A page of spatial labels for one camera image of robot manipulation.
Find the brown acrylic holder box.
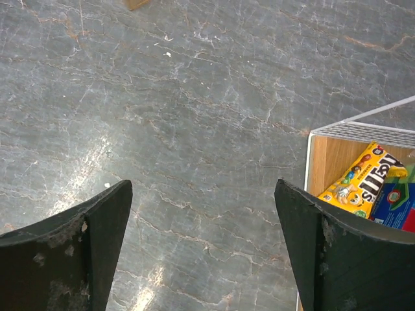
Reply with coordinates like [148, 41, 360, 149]
[125, 0, 150, 10]

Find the blue green snack packet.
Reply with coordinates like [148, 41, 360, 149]
[369, 164, 415, 233]

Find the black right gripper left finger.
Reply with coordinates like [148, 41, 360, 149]
[1, 180, 133, 310]

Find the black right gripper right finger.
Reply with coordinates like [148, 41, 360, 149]
[274, 179, 414, 310]

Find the white wire shelf rack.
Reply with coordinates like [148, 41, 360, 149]
[295, 95, 415, 311]

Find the yellow M&M candy bag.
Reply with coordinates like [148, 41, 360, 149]
[318, 141, 409, 218]

